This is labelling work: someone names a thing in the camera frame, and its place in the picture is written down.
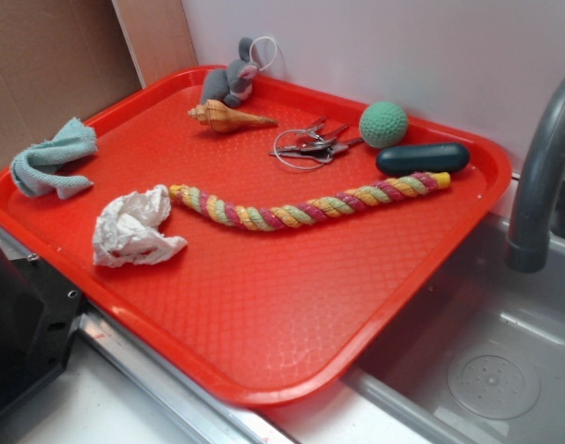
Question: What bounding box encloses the multicolour twisted rope toy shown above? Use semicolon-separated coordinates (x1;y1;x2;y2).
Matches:
168;172;451;232

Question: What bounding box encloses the bunch of metal keys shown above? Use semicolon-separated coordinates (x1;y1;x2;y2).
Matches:
268;117;363;171

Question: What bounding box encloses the grey sink faucet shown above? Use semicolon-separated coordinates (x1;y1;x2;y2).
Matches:
506;79;565;273

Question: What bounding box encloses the brown cardboard panel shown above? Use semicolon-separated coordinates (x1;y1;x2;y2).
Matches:
0;1;197;170

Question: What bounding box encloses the grey plastic sink basin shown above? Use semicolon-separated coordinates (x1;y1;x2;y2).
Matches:
345;216;565;443

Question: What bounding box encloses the tan spiral seashell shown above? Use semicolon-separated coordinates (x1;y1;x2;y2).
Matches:
188;100;278;134

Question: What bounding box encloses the red plastic tray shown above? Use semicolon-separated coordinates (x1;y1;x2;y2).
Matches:
0;67;511;407

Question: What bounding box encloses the green dimpled ball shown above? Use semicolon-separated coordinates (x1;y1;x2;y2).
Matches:
359;102;409;149

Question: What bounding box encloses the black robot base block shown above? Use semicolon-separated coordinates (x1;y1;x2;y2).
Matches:
0;247;84;419

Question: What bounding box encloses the dark teal oblong case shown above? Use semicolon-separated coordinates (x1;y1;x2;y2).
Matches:
375;142;471;176

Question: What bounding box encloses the grey plush bunny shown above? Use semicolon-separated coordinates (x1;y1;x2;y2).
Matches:
200;36;278;108

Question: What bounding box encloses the light blue cloth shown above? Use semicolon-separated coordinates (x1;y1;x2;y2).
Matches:
9;117;98;200

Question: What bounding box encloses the crumpled white paper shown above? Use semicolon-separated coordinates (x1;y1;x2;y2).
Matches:
92;185;188;268

